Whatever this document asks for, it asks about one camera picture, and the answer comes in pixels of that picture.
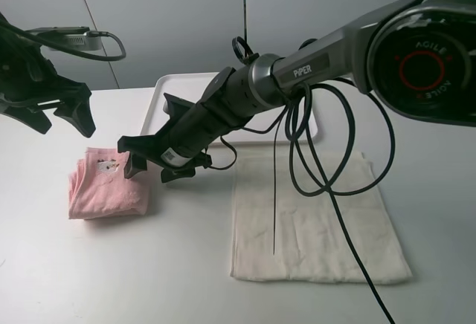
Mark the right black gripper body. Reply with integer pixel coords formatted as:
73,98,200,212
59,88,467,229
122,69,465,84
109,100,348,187
118,108,213,175

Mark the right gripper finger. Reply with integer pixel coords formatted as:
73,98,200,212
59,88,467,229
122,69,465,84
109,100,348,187
123,152,147,179
161,167,196,184

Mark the cream white terry towel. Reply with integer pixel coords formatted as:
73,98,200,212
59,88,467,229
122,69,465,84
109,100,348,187
231,149,412,285

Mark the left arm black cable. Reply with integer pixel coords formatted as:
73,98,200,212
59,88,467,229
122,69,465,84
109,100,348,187
0,15,127,63

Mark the right arm black cable bundle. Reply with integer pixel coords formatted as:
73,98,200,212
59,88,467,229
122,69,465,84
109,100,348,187
219,36,397,324

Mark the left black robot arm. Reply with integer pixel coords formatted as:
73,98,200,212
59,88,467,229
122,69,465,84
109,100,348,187
1,16,96,138

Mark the white rectangular plastic tray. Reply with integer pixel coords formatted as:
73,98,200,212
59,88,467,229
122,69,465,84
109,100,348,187
140,72,318,146

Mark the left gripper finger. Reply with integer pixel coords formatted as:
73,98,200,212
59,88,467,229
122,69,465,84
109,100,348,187
7,110,51,135
66,101,96,138

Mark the pink terry towel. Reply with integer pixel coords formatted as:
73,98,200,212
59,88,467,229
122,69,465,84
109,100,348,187
68,147,149,220

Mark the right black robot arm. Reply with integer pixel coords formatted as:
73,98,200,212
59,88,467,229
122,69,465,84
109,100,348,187
118,0,475,182

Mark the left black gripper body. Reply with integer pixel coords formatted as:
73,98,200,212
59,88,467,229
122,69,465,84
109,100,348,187
1,63,91,116

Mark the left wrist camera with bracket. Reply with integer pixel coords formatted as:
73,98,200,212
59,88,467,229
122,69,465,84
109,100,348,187
27,27,102,52

